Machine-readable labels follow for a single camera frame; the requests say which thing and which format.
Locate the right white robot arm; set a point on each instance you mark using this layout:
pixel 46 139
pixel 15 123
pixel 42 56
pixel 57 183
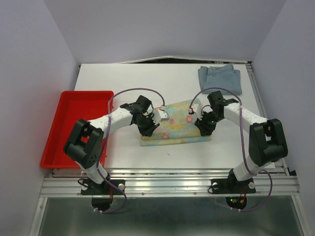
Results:
pixel 262 140

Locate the red plastic tray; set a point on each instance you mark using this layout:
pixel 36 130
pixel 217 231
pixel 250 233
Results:
pixel 72 106

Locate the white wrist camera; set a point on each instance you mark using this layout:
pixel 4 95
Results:
pixel 160 115
pixel 195 109

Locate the aluminium frame rail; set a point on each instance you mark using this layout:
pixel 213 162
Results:
pixel 168 183

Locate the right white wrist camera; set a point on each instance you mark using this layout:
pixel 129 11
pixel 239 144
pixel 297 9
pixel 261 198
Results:
pixel 195 109

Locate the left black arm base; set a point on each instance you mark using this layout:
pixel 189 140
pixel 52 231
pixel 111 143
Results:
pixel 103 194

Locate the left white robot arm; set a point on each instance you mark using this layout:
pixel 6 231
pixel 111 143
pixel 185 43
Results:
pixel 85 142

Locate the blue denim skirt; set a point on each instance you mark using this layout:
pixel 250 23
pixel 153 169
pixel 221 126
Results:
pixel 220 78

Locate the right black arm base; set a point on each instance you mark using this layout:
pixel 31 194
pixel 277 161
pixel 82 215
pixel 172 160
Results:
pixel 237 191

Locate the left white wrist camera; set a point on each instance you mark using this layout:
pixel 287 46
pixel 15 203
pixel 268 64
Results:
pixel 160 115

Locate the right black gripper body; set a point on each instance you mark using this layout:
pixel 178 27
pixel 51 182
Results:
pixel 209 120

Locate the floral pastel skirt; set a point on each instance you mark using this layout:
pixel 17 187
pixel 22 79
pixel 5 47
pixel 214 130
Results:
pixel 179 129

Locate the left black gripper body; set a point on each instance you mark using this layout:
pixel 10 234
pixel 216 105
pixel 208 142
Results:
pixel 145 123

